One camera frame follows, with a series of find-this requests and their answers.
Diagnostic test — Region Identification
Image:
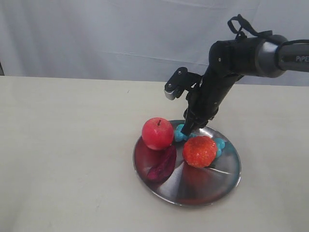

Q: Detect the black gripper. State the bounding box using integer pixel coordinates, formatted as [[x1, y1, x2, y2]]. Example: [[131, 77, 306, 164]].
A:
[[181, 67, 243, 135]]

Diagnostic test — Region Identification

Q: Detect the turquoise toy bone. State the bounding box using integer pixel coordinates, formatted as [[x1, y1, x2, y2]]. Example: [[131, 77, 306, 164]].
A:
[[174, 124, 225, 158]]

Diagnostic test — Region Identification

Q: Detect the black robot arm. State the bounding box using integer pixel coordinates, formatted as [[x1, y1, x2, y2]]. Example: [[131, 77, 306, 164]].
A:
[[182, 35, 309, 135]]

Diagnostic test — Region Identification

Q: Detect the orange-red toy strawberry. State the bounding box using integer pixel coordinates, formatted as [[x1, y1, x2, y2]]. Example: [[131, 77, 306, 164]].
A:
[[183, 136, 217, 168]]

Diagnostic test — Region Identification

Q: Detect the red apple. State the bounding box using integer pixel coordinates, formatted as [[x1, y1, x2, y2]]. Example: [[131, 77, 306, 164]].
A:
[[141, 117, 174, 150]]

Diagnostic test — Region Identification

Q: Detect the dark purple toy sweet potato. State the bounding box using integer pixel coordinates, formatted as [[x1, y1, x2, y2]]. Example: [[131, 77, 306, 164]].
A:
[[147, 145, 177, 183]]

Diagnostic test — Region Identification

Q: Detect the round stainless steel plate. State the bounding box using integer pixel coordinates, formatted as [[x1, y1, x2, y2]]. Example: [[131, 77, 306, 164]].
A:
[[133, 126, 241, 207]]

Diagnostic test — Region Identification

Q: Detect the white backdrop curtain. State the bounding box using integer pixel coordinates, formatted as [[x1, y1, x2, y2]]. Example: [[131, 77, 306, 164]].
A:
[[0, 0, 309, 81]]

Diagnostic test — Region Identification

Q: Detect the dark object at left edge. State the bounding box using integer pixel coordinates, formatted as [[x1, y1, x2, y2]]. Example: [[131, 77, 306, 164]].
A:
[[0, 63, 4, 76]]

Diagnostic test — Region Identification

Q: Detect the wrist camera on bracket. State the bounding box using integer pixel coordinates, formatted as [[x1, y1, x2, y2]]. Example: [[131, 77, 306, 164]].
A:
[[164, 67, 202, 101]]

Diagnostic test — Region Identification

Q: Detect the black cable loop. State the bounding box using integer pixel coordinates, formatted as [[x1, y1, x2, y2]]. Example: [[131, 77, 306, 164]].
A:
[[227, 14, 273, 41]]

